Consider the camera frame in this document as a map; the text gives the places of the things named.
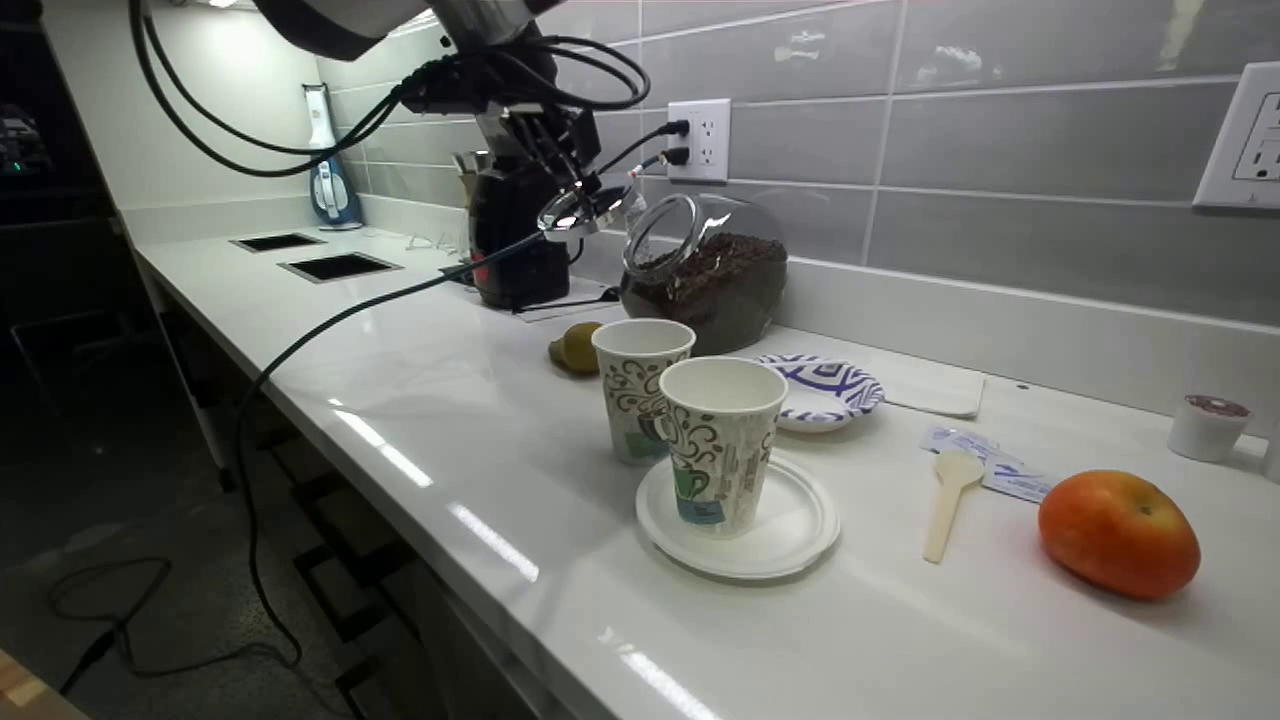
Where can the orange red apple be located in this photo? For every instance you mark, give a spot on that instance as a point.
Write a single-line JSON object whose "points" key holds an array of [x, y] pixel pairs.
{"points": [[1118, 533]]}

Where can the black coffee grinder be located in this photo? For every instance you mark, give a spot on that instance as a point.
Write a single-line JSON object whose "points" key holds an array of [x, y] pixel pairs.
{"points": [[515, 262]]}

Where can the plain white paper plate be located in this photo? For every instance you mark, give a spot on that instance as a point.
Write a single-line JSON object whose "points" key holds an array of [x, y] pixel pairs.
{"points": [[801, 533]]}

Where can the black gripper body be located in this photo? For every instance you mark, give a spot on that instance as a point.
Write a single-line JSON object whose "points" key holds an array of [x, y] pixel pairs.
{"points": [[550, 143]]}

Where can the blue liquid bottle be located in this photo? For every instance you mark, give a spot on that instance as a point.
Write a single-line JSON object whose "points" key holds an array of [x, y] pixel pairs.
{"points": [[329, 183]]}

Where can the white paper napkin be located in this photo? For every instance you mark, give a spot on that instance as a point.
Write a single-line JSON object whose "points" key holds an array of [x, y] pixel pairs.
{"points": [[933, 387]]}

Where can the white wall outlet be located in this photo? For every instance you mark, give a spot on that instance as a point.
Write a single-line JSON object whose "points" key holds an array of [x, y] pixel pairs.
{"points": [[1244, 146], [704, 153]]}

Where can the green pear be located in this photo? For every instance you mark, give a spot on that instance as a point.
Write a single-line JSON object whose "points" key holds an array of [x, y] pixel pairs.
{"points": [[576, 350]]}

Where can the blue patterned paper plate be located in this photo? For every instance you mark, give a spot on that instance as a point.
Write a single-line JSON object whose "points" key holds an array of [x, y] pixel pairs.
{"points": [[825, 394]]}

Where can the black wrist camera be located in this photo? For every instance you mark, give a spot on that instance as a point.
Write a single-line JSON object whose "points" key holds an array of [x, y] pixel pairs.
{"points": [[467, 83]]}

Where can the patterned paper cup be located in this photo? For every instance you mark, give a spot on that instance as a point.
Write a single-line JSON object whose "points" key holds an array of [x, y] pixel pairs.
{"points": [[635, 401], [723, 452]]}

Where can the blue patterned paper wrapper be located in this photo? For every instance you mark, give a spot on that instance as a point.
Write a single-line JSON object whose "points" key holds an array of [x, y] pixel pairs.
{"points": [[1015, 478]]}

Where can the wooden spoon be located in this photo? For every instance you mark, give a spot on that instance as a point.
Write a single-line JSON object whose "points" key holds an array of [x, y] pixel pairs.
{"points": [[949, 502]]}

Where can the white coffee pod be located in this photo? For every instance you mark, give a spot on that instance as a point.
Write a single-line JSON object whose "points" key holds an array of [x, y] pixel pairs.
{"points": [[1211, 431]]}

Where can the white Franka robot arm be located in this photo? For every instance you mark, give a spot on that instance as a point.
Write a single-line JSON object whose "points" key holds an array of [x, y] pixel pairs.
{"points": [[346, 23]]}

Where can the glass jar of coffee beans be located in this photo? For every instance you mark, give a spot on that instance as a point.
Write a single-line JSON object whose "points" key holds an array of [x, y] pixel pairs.
{"points": [[715, 287]]}

